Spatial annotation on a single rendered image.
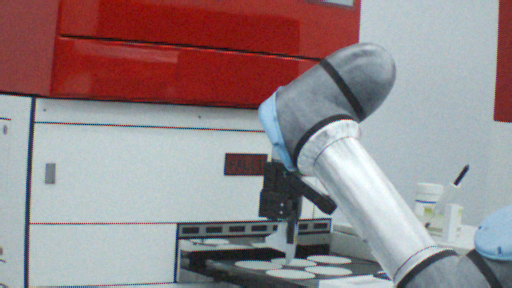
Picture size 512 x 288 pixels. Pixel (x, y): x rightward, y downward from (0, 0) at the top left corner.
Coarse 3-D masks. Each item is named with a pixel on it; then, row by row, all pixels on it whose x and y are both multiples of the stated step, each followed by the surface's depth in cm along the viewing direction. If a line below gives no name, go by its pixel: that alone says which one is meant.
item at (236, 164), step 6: (228, 156) 224; (234, 156) 225; (240, 156) 226; (246, 156) 227; (252, 156) 228; (258, 156) 229; (264, 156) 230; (228, 162) 224; (234, 162) 225; (240, 162) 226; (246, 162) 227; (252, 162) 228; (258, 162) 229; (228, 168) 224; (234, 168) 225; (240, 168) 226; (246, 168) 227; (252, 168) 228; (258, 168) 230
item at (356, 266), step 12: (228, 264) 215; (324, 264) 224; (336, 264) 225; (348, 264) 226; (360, 264) 227; (372, 264) 228; (276, 276) 205; (324, 276) 209; (336, 276) 209; (348, 276) 211
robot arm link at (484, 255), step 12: (492, 216) 143; (504, 216) 141; (480, 228) 142; (492, 228) 140; (504, 228) 139; (480, 240) 139; (492, 240) 138; (504, 240) 136; (468, 252) 142; (480, 252) 138; (492, 252) 136; (504, 252) 135; (480, 264) 138; (492, 264) 137; (504, 264) 136; (492, 276) 136; (504, 276) 136
